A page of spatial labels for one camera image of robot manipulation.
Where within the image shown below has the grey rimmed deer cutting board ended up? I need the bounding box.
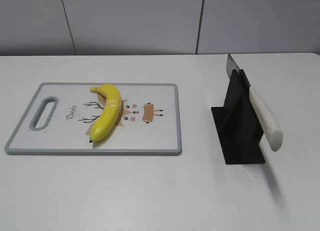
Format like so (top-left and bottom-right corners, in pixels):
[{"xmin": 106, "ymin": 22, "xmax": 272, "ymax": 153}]
[{"xmin": 4, "ymin": 82, "xmax": 182, "ymax": 156}]

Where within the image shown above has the yellow plastic banana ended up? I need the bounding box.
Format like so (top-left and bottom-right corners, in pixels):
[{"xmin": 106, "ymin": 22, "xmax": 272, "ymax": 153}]
[{"xmin": 89, "ymin": 83, "xmax": 122, "ymax": 143}]

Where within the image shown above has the black knife stand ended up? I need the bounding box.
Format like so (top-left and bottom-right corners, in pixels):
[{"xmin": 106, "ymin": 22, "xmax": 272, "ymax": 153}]
[{"xmin": 211, "ymin": 69, "xmax": 266, "ymax": 165}]

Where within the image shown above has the knife with white handle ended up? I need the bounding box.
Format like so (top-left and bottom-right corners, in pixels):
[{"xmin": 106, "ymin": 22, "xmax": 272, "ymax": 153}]
[{"xmin": 226, "ymin": 54, "xmax": 283, "ymax": 152}]

